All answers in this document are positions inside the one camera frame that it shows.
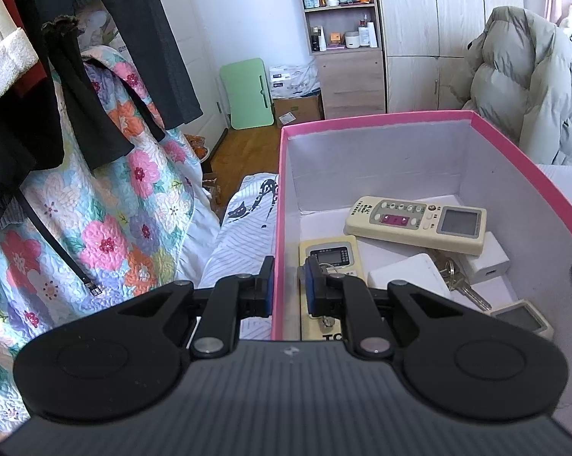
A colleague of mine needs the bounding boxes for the white rectangular block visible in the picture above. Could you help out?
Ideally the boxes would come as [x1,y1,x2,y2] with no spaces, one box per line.
[368,253,451,298]

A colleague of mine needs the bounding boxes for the white cat print bedsheet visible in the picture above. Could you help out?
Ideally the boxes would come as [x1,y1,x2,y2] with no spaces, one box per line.
[198,173,282,341]

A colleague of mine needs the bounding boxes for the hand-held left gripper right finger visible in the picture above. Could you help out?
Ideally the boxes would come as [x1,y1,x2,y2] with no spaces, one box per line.
[305,257,460,361]

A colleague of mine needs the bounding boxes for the brown cardboard box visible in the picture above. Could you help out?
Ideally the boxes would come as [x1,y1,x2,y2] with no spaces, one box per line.
[272,95,325,127]

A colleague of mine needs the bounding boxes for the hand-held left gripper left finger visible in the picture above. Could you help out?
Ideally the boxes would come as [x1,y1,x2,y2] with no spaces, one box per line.
[117,255,275,360]

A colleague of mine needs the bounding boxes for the pink cardboard box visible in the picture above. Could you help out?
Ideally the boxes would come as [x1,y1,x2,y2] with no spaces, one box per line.
[271,110,572,442]

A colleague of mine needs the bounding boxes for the black hanging garment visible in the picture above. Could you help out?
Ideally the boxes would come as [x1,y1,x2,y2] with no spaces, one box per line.
[0,0,133,230]

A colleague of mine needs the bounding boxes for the white tissue packs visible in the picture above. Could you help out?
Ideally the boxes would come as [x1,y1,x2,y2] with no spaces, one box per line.
[268,61,322,98]

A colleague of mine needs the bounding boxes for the red garment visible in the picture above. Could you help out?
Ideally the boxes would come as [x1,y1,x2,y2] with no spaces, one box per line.
[1,0,49,98]

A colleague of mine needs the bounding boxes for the large cream remote control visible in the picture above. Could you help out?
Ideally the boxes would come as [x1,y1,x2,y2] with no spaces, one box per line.
[344,196,488,256]

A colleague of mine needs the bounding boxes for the white plastic bag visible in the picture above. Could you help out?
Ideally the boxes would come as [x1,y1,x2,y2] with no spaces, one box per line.
[77,7,120,53]

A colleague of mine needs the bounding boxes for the yellow remote control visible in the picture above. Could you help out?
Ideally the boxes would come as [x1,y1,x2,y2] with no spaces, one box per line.
[299,235,365,343]

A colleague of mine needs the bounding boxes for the light wooden wardrobe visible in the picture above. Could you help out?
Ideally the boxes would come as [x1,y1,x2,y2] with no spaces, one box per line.
[374,0,525,115]

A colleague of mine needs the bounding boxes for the green folding table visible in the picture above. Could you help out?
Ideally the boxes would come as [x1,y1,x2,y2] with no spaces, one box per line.
[219,58,275,130]

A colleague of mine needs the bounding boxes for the floral quilt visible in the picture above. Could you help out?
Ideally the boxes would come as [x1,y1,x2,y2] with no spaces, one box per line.
[0,45,220,442]

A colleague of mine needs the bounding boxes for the white charger adapter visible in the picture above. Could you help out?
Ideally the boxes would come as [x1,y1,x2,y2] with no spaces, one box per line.
[461,231,511,286]

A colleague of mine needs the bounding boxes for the cream coat with white cuff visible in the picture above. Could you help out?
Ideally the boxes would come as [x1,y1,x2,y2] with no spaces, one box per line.
[0,0,40,108]

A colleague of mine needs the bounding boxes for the orange patterned bag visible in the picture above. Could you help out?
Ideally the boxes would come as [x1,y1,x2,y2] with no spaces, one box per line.
[186,134,211,161]

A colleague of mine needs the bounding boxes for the grey puffer jacket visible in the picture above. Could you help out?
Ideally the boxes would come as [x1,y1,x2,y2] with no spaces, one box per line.
[461,6,572,167]

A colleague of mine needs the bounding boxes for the white door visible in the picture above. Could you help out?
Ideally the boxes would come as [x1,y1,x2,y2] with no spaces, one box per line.
[181,0,230,136]

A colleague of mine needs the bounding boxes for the black strap with buckle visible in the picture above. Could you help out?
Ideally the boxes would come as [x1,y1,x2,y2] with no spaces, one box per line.
[17,195,103,298]

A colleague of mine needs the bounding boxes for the wooden shelf cabinet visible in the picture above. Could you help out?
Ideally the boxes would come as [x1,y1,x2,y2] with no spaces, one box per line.
[294,0,386,119]

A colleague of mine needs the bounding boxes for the small cream screen device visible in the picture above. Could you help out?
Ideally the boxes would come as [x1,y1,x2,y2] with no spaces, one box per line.
[489,299,554,341]

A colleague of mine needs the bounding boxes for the dark grey hanging trousers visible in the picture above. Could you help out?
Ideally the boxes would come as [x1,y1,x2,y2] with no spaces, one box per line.
[98,0,204,130]

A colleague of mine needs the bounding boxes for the bunch of keys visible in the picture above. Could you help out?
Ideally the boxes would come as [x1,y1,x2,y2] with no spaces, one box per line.
[431,249,493,312]

